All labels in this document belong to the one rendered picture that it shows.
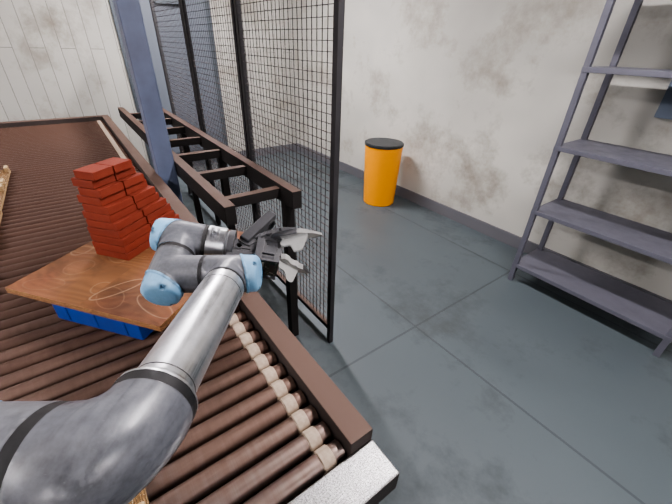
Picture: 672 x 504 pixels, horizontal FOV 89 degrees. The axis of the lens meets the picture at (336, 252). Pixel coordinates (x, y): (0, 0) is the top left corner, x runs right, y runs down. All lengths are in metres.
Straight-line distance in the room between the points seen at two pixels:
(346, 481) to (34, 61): 5.18
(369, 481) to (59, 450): 0.55
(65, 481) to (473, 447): 1.79
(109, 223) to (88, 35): 4.32
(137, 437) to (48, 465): 0.06
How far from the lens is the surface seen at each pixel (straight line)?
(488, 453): 2.02
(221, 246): 0.77
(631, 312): 3.05
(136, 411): 0.41
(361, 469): 0.81
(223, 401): 0.91
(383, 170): 3.96
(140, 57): 2.19
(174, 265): 0.72
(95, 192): 1.20
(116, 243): 1.24
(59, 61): 5.40
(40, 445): 0.41
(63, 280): 1.24
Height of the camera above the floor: 1.64
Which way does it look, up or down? 31 degrees down
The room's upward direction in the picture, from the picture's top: 2 degrees clockwise
